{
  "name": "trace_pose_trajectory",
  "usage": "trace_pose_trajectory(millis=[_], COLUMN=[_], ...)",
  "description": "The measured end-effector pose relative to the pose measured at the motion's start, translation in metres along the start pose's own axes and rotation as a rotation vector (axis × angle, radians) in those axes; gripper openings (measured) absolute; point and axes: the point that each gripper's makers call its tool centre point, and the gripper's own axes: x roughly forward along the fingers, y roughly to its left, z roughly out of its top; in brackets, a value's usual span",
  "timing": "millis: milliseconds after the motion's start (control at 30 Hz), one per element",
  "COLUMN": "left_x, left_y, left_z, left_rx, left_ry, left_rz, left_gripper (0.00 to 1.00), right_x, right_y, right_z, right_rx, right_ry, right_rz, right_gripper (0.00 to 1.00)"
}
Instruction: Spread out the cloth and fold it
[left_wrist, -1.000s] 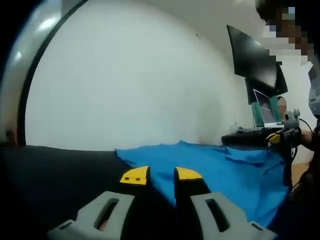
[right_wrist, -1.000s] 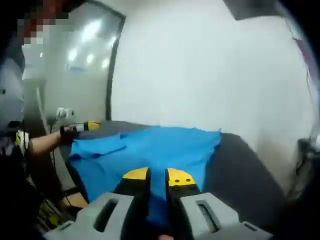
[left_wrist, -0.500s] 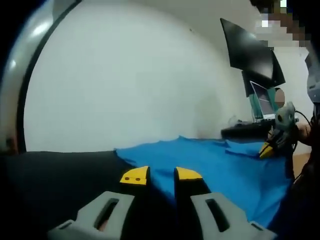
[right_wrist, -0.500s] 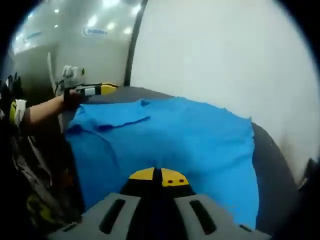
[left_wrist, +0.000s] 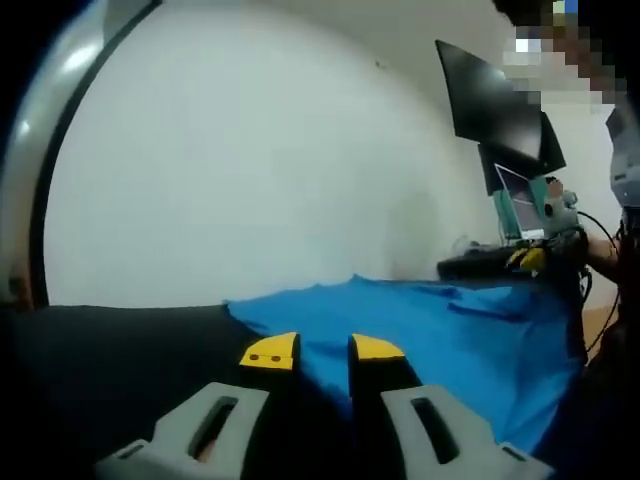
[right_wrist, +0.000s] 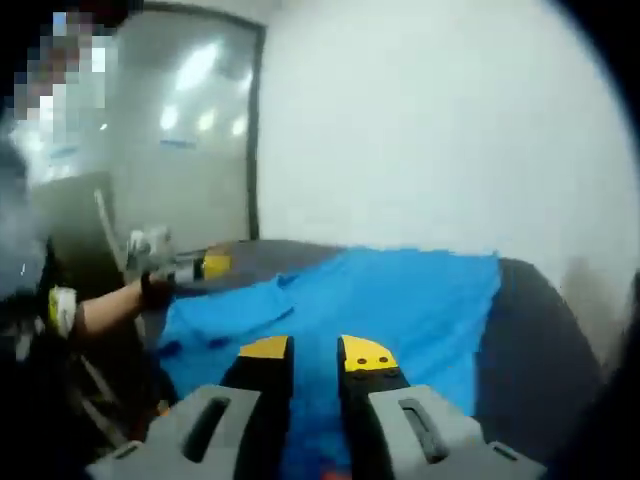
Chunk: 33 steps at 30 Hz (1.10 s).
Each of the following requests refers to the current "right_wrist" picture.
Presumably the person's left hand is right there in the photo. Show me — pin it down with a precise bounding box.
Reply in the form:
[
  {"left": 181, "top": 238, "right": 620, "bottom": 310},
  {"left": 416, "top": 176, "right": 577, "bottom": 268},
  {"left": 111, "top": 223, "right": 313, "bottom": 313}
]
[{"left": 139, "top": 272, "right": 175, "bottom": 312}]

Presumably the glass partition black frame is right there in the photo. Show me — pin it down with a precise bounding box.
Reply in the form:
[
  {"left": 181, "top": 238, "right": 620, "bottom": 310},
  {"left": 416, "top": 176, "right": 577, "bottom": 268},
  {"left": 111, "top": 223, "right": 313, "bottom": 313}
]
[{"left": 112, "top": 7, "right": 269, "bottom": 251}]

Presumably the blue cloth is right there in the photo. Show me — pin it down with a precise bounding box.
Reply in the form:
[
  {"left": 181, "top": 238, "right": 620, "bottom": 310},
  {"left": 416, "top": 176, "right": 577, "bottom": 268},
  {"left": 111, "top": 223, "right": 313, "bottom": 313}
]
[{"left": 156, "top": 243, "right": 502, "bottom": 480}]

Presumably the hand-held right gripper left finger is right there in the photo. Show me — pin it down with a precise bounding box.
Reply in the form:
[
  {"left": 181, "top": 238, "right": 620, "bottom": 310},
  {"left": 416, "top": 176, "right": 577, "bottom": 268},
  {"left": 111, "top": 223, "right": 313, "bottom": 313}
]
[{"left": 87, "top": 335, "right": 295, "bottom": 480}]

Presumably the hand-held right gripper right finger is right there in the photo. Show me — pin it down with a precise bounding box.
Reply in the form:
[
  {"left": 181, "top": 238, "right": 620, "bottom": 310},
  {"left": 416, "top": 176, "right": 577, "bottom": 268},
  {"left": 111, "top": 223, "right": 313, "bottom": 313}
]
[{"left": 337, "top": 334, "right": 546, "bottom": 480}]

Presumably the grey board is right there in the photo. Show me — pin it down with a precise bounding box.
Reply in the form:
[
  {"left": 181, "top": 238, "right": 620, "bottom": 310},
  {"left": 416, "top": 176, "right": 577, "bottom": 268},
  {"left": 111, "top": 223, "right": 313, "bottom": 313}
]
[{"left": 28, "top": 171, "right": 120, "bottom": 292}]

